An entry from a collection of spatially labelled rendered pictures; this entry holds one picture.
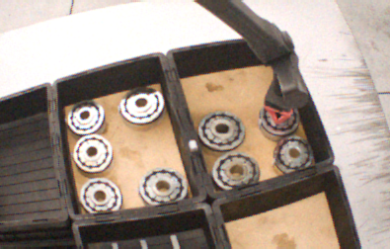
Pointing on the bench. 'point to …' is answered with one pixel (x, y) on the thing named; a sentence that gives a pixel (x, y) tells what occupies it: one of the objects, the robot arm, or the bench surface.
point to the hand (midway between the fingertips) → (280, 113)
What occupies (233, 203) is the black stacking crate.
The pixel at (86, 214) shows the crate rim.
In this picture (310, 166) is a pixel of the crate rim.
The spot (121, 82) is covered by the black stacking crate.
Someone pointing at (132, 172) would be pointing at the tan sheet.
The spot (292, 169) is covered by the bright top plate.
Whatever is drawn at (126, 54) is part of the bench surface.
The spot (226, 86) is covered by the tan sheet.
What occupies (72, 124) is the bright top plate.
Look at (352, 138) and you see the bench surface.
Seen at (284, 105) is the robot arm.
